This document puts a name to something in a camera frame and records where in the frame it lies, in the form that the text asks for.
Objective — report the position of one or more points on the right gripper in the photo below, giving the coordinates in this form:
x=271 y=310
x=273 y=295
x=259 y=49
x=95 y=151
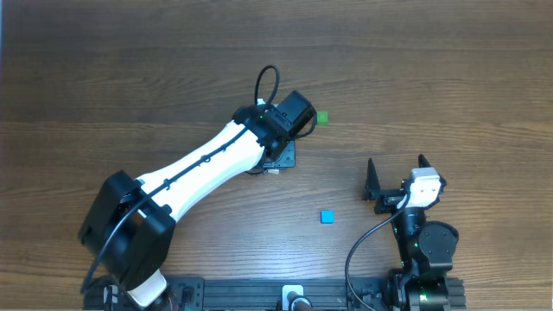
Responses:
x=389 y=199

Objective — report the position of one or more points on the mounting rail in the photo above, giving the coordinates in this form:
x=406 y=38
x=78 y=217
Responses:
x=250 y=293

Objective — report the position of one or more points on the green cube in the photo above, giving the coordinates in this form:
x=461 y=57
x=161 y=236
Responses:
x=322 y=118

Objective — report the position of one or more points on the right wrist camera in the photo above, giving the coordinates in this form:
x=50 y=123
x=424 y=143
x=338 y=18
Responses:
x=425 y=185

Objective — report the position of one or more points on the blue cube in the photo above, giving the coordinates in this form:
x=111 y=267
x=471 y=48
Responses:
x=327 y=217

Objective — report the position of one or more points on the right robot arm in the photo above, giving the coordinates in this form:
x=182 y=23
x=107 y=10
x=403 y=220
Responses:
x=432 y=246

